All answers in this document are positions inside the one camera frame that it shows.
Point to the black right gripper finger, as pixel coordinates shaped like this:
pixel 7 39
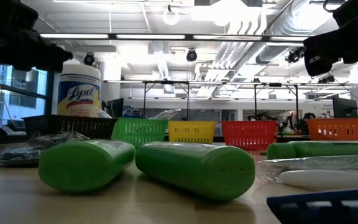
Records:
pixel 331 49

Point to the green plastic basket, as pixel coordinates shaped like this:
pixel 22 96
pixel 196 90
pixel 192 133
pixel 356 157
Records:
pixel 138 132

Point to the black item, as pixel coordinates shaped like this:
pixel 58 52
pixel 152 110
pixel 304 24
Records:
pixel 26 151

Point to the black plastic basket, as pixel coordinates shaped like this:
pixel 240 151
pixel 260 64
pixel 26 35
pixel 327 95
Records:
pixel 73 126

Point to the black ceiling-mounted camera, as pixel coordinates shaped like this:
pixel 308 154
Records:
pixel 89 59
pixel 191 55
pixel 326 79
pixel 294 56

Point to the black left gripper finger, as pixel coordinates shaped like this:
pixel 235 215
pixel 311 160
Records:
pixel 45 57

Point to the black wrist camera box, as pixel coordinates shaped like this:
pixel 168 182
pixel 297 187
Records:
pixel 11 15

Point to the black background robot arms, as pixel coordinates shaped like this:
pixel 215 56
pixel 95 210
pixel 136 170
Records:
pixel 263 116

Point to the silver ceiling air duct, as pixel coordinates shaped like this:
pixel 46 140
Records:
pixel 278 46

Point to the red toothbrush in clear wrap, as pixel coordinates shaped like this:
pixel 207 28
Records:
pixel 328 180

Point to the white round ceiling lamp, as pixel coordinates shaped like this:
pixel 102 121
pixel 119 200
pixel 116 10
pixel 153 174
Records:
pixel 171 17

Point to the orange plastic basket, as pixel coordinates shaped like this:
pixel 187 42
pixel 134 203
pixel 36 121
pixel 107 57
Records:
pixel 343 130

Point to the green travel shampoo bottle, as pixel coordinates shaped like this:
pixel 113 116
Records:
pixel 82 165
pixel 322 150
pixel 197 171

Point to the frame beam with light strips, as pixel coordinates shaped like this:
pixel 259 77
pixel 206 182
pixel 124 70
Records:
pixel 73 36

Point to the blue disposable razor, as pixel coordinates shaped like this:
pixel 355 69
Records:
pixel 322 208

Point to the dark computer monitor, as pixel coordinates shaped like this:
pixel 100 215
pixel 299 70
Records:
pixel 115 109
pixel 343 107

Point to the red plastic basket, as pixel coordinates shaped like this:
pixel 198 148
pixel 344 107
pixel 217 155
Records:
pixel 249 134

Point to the yellow plastic basket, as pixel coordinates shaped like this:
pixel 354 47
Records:
pixel 193 131

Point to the black background rig frame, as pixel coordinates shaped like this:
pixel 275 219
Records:
pixel 166 82
pixel 275 84

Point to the Lysol wipes canister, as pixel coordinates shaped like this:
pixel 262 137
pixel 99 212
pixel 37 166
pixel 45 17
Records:
pixel 79 93

